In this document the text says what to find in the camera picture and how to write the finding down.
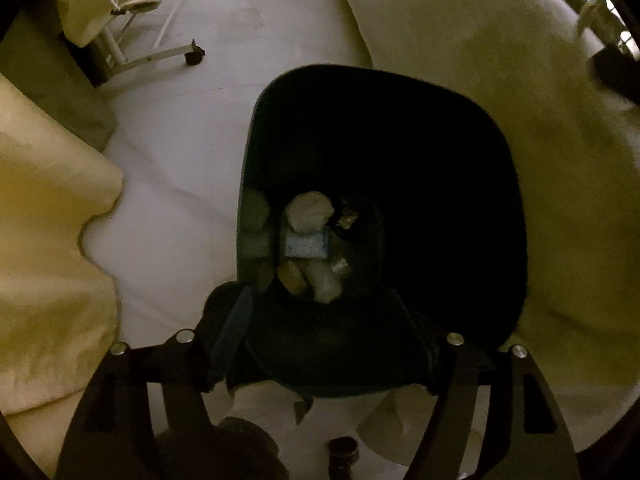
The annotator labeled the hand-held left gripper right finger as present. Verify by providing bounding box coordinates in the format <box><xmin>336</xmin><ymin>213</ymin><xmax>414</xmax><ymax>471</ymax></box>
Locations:
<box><xmin>405</xmin><ymin>305</ymin><xmax>583</xmax><ymax>480</ymax></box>

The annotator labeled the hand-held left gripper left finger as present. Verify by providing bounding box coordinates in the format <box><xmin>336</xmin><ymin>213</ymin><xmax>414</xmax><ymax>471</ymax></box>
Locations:
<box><xmin>54</xmin><ymin>282</ymin><xmax>257</xmax><ymax>480</ymax></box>

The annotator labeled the clear plastic wrapper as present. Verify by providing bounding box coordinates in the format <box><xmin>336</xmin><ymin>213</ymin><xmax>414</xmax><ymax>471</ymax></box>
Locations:
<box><xmin>306</xmin><ymin>256</ymin><xmax>357</xmax><ymax>305</ymax></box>

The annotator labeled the white tissue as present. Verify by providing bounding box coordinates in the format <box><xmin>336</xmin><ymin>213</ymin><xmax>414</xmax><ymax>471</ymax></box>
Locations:
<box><xmin>286</xmin><ymin>191</ymin><xmax>335</xmax><ymax>233</ymax></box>

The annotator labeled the black snack packet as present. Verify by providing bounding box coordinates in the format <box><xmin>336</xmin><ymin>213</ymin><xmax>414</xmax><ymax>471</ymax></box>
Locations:
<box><xmin>327</xmin><ymin>196</ymin><xmax>368</xmax><ymax>241</ymax></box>

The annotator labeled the dark trash bin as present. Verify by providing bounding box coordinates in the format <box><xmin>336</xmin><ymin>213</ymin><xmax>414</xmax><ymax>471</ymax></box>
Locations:
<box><xmin>235</xmin><ymin>62</ymin><xmax>529</xmax><ymax>397</ymax></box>

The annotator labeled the tan crumpled paper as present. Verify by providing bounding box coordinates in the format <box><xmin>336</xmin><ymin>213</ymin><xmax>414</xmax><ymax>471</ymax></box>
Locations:
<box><xmin>277</xmin><ymin>260</ymin><xmax>310</xmax><ymax>297</ymax></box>

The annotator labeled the blue and white packet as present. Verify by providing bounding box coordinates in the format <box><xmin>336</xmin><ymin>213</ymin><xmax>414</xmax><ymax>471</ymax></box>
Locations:
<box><xmin>284</xmin><ymin>229</ymin><xmax>332</xmax><ymax>260</ymax></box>

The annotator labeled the yellow cloth garment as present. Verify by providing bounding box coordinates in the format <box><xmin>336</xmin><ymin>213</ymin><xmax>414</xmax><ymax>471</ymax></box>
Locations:
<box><xmin>0</xmin><ymin>74</ymin><xmax>125</xmax><ymax>416</ymax></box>

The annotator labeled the white rolling stand base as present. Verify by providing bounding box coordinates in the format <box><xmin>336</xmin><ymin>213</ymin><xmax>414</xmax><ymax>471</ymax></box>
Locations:
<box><xmin>97</xmin><ymin>0</ymin><xmax>207</xmax><ymax>82</ymax></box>

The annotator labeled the yellow cloth on right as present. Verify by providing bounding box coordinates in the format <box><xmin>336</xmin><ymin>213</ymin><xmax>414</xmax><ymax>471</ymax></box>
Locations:
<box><xmin>330</xmin><ymin>0</ymin><xmax>640</xmax><ymax>453</ymax></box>

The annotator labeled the dark blurry object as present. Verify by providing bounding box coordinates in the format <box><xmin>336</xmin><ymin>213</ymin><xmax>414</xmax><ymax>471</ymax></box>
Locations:
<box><xmin>585</xmin><ymin>46</ymin><xmax>640</xmax><ymax>107</ymax></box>

